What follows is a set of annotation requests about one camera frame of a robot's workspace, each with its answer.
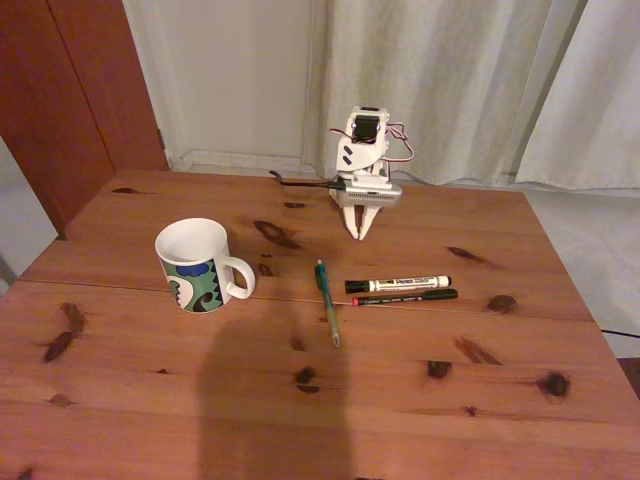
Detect wide white curtain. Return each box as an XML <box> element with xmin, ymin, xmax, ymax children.
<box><xmin>302</xmin><ymin>0</ymin><xmax>586</xmax><ymax>186</ymax></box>

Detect black pen with red end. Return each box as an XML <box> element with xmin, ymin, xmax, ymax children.
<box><xmin>352</xmin><ymin>288</ymin><xmax>459</xmax><ymax>308</ymax></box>

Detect white marker with black cap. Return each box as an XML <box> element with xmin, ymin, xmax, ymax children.
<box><xmin>343</xmin><ymin>274</ymin><xmax>453</xmax><ymax>296</ymax></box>

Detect green transparent pen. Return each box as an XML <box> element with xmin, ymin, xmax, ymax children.
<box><xmin>314</xmin><ymin>258</ymin><xmax>342</xmax><ymax>349</ymax></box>

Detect red white servo wires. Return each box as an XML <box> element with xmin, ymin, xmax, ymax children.
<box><xmin>380</xmin><ymin>121</ymin><xmax>416</xmax><ymax>164</ymax></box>

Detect brown wooden door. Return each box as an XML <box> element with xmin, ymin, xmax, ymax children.
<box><xmin>0</xmin><ymin>0</ymin><xmax>169</xmax><ymax>241</ymax></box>

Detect narrow white curtain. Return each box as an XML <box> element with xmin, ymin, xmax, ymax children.
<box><xmin>514</xmin><ymin>0</ymin><xmax>640</xmax><ymax>191</ymax></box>

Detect silver camera box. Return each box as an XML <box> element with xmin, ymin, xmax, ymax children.
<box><xmin>332</xmin><ymin>180</ymin><xmax>404</xmax><ymax>209</ymax></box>

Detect white mug with green pattern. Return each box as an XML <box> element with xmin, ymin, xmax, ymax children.
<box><xmin>154</xmin><ymin>217</ymin><xmax>257</xmax><ymax>315</ymax></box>

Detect black camera cable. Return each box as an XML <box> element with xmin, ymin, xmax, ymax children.
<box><xmin>269</xmin><ymin>169</ymin><xmax>346</xmax><ymax>194</ymax></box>

